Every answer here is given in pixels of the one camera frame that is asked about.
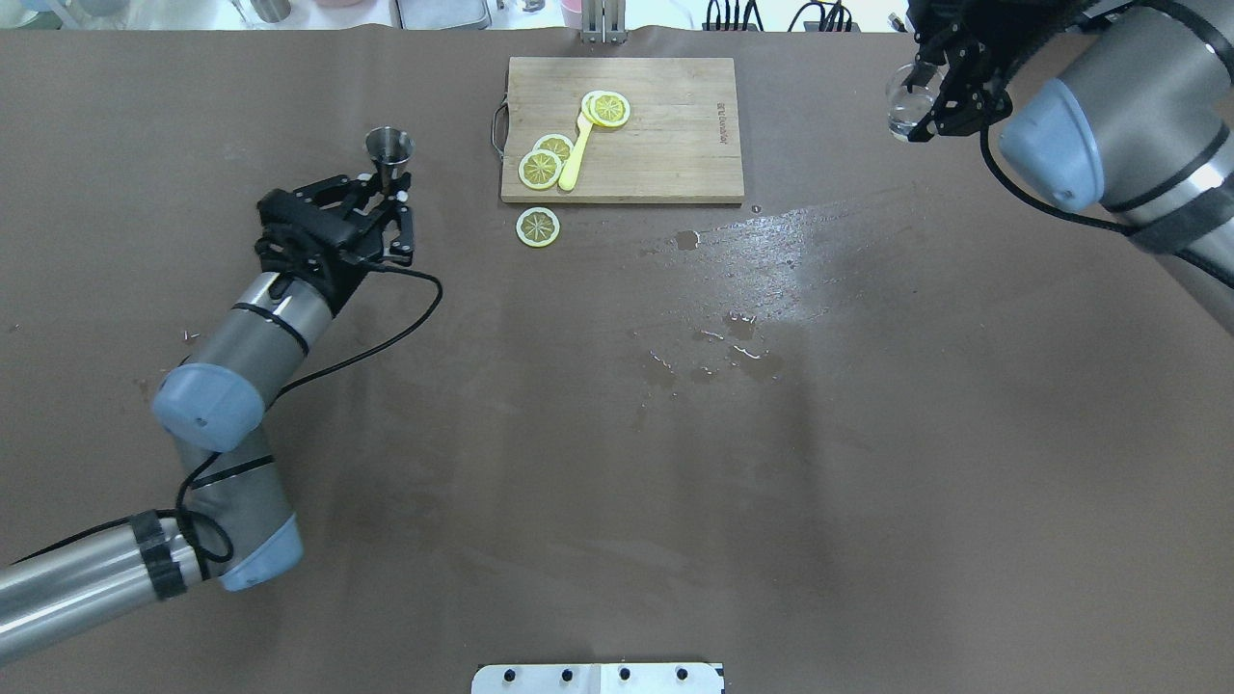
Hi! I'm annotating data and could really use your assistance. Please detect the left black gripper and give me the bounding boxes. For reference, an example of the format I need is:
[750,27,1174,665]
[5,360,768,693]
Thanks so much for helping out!
[255,173,416,295]

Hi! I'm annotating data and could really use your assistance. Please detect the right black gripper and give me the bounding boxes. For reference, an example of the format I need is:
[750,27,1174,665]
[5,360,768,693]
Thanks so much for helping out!
[906,1,1095,144]

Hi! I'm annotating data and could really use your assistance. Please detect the clear glass measuring cup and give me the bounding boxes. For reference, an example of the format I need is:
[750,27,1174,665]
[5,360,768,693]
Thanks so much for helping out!
[885,65,938,144]

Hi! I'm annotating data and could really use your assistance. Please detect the steel jigger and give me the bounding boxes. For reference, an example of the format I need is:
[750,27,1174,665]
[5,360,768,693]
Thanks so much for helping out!
[364,126,415,195]

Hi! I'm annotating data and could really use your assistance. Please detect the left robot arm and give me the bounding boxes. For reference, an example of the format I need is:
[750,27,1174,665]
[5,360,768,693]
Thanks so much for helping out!
[1,173,415,663]

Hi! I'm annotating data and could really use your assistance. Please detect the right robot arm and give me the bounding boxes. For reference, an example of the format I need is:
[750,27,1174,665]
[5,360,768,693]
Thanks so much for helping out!
[900,1,1233,330]

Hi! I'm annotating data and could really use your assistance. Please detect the pink plastic cup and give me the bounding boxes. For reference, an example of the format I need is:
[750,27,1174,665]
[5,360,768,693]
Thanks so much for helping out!
[559,0,582,30]

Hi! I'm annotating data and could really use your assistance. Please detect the lemon slice off board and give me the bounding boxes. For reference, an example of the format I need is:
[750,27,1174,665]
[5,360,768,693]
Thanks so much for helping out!
[515,206,561,249]

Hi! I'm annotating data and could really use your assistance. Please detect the lemon slice top of pair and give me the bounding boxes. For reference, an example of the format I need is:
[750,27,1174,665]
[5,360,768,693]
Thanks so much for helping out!
[517,148,564,191]

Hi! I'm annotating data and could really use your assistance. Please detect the lemon slice under pair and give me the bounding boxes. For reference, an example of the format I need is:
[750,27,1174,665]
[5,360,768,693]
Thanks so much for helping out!
[533,133,574,162]

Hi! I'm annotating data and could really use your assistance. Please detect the steel tray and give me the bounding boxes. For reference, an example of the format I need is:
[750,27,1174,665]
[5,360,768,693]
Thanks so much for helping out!
[395,0,491,31]

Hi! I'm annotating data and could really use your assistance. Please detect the lemon slice on knife blade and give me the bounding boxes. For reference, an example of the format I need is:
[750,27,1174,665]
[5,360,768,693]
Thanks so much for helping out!
[580,91,631,128]

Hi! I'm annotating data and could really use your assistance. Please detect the wooden cutting board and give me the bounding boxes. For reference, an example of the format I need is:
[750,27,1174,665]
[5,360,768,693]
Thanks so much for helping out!
[499,57,745,205]

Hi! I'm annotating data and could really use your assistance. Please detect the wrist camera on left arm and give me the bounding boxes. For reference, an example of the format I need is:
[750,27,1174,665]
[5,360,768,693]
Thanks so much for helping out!
[255,189,362,251]

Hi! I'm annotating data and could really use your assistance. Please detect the aluminium frame post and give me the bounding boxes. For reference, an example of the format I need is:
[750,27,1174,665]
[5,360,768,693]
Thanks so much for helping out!
[580,0,629,44]

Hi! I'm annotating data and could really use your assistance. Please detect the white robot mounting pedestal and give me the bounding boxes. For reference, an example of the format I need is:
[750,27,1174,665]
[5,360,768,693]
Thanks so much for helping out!
[470,662,727,693]

